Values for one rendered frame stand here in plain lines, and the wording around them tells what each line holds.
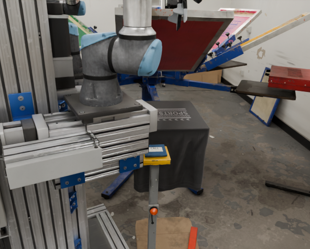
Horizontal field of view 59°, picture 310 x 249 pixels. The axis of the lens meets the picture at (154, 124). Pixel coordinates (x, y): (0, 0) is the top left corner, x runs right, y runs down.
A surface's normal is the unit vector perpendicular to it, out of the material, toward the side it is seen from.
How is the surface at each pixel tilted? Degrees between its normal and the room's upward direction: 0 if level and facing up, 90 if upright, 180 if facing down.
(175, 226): 0
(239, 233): 0
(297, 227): 0
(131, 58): 92
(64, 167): 90
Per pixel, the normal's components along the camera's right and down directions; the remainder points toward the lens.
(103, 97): 0.24, 0.10
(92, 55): -0.31, 0.37
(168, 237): 0.04, -0.92
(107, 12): 0.11, 0.40
